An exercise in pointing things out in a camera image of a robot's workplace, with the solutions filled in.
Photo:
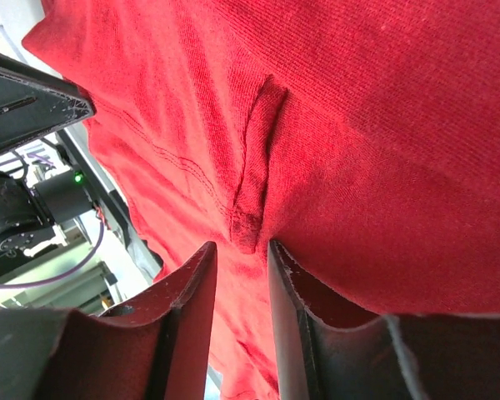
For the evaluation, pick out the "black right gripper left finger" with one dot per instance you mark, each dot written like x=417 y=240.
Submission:
x=152 y=346

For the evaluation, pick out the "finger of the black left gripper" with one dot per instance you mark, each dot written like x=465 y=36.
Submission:
x=34 y=103

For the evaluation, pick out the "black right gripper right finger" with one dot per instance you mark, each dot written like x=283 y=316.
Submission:
x=330 y=348

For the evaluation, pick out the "red t shirt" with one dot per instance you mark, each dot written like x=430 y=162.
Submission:
x=363 y=135

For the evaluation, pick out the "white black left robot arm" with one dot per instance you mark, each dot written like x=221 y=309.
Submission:
x=28 y=214

